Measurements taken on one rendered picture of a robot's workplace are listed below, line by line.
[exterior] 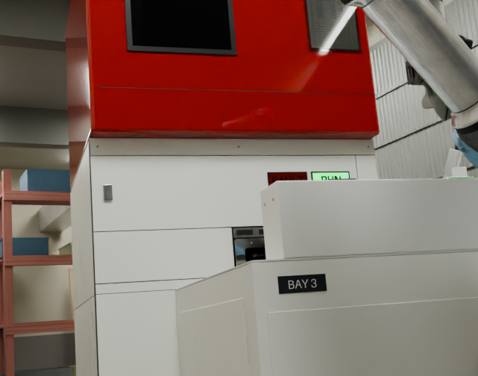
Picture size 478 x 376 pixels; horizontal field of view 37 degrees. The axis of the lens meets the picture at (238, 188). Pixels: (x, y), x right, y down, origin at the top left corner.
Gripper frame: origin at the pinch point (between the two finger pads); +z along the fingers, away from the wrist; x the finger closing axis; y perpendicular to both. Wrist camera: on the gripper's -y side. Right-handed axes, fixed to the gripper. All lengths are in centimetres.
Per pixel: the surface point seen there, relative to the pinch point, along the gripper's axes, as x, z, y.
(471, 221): 0.6, 23.1, -3.9
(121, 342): 60, 41, 59
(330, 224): 30.3, 22.9, -3.9
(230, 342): 46, 42, 12
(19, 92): 77, -246, 679
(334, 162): -2, -5, 59
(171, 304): 47, 32, 59
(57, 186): 41, -126, 631
